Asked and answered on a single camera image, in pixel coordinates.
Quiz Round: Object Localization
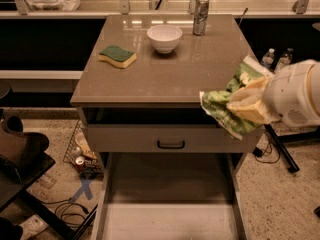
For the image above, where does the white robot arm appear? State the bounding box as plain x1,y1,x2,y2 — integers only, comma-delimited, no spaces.
227,60,320,127

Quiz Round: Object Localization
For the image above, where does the green jalapeno chip bag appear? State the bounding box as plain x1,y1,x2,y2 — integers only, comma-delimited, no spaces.
199,56,274,140

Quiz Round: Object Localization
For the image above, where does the closed drawer with black handle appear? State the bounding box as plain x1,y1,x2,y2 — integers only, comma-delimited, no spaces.
82,124,264,153

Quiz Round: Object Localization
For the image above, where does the grey cabinet with counter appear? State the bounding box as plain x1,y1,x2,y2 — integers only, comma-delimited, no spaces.
71,14,252,167

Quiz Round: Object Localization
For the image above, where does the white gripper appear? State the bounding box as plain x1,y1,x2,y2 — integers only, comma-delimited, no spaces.
227,60,320,127

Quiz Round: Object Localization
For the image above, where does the silver beverage can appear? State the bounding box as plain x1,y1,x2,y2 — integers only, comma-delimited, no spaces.
193,0,209,36

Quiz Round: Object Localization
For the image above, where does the clear water bottle white cap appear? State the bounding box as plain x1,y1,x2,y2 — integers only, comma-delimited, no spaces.
261,48,275,69

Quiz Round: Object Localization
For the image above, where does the wire basket with cans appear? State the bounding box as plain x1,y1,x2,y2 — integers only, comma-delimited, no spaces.
63,121,101,174

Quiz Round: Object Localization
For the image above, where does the black power adapter cable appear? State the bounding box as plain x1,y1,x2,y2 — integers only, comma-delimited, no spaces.
252,140,282,165

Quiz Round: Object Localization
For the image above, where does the brown chair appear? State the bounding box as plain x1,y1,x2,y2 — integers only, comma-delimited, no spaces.
0,116,49,172

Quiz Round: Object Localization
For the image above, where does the black floor cable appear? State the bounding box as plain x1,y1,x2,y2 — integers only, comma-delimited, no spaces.
42,198,91,229

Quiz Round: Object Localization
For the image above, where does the open grey middle drawer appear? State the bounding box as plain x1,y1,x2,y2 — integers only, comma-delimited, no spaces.
91,153,250,240

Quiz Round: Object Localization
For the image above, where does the white ceramic bowl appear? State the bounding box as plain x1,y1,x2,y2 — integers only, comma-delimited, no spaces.
147,24,182,54

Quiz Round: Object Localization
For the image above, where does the green and yellow sponge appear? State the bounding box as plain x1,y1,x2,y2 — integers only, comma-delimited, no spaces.
98,45,137,69

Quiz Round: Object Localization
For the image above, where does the clear bottle dark cap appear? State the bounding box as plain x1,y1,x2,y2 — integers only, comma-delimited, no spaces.
274,48,294,73

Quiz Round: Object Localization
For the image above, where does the black table leg bar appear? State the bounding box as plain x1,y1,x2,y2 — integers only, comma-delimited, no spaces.
265,125,300,174

